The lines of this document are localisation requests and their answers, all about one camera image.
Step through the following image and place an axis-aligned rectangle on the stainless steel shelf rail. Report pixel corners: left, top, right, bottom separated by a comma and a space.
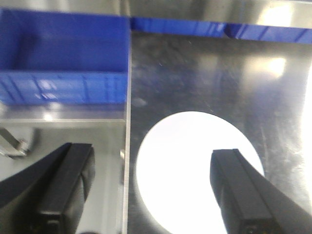
120, 0, 312, 29

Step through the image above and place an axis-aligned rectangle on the front blue side bin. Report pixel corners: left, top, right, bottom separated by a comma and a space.
0, 8, 130, 105

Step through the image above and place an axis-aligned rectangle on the right blue crate on shelf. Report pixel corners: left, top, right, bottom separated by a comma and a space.
225, 23, 312, 44

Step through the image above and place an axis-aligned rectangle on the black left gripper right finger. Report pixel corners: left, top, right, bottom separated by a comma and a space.
210, 149, 312, 234

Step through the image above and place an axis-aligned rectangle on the middle blue crate on shelf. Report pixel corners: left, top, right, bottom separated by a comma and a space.
131, 17, 227, 38

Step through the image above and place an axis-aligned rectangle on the steel side cart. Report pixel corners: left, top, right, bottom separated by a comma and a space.
0, 103, 125, 234

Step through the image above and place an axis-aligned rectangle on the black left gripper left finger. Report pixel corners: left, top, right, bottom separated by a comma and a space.
0, 143, 95, 234

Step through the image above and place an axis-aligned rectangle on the blue crate on shelf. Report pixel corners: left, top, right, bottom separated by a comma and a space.
225, 23, 312, 44
131, 17, 227, 38

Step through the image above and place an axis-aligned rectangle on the cart caster wheel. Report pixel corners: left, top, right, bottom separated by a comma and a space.
0, 127, 33, 158

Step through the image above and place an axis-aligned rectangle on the white round plate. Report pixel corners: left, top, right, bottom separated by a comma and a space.
136, 111, 264, 234

